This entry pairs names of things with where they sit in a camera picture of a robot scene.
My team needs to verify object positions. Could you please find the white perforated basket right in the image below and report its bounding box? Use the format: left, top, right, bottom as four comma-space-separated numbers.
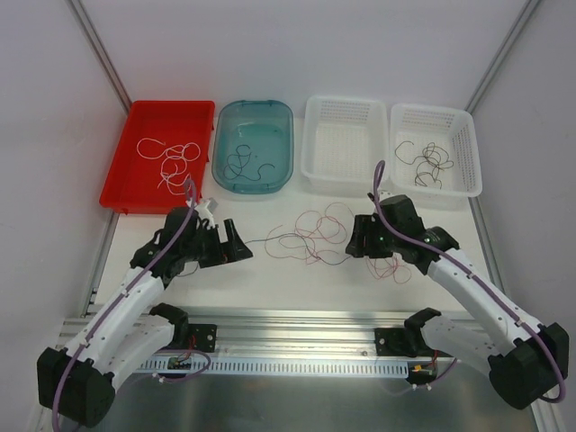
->
386, 103, 483, 209

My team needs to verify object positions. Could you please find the white cable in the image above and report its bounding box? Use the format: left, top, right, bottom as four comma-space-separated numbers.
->
137, 136, 202, 163
157, 155, 194, 197

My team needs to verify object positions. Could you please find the white slotted cable duct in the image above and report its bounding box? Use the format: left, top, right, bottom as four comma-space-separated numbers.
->
137, 355, 409, 379

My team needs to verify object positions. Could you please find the left aluminium frame post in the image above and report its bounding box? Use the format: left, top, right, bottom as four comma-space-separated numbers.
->
65, 0, 132, 114

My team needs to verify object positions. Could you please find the aluminium frame post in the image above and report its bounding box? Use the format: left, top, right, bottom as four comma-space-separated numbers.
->
464, 0, 543, 114
65, 0, 132, 114

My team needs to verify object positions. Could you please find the white perforated basket left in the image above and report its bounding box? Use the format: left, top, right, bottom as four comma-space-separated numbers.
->
300, 95, 390, 198

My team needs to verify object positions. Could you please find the white perforated basket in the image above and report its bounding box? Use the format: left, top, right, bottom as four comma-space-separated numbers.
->
300, 95, 390, 198
386, 103, 483, 209

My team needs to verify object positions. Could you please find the aluminium mounting rail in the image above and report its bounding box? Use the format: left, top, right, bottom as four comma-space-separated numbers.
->
182, 306, 412, 360

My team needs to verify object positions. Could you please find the bundle of thin cables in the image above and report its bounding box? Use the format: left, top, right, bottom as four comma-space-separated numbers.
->
265, 201, 411, 285

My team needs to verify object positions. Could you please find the teal transparent plastic bin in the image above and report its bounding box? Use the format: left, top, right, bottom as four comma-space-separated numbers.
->
211, 100, 294, 194

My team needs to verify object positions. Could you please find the red plastic tray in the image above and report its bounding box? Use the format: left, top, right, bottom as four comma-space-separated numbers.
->
99, 101, 215, 214

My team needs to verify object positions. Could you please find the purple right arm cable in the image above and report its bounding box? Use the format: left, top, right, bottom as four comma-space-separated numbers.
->
373, 160, 569, 402

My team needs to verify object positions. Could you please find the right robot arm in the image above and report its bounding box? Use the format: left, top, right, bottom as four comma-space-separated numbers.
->
346, 193, 570, 410

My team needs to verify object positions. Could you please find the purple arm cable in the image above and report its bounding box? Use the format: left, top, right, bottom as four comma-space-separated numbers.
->
373, 160, 569, 402
51, 178, 212, 432

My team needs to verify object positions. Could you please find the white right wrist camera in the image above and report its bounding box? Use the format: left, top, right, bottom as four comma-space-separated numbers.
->
367, 191, 394, 202

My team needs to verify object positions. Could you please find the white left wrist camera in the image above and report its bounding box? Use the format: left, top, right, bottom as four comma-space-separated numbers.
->
194, 198, 218, 225

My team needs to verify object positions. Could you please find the brown cable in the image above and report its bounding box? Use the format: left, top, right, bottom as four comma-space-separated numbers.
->
412, 141, 455, 190
394, 139, 427, 167

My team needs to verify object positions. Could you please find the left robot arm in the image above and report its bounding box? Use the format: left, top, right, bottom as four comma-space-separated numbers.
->
37, 207, 253, 430

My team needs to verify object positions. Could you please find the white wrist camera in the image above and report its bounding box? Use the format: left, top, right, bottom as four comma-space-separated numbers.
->
367, 191, 394, 202
194, 198, 218, 225

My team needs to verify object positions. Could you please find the right aluminium frame post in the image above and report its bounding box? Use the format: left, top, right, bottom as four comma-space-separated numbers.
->
464, 0, 543, 114

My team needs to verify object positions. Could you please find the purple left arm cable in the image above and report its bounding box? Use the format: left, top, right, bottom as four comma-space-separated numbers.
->
51, 178, 212, 432

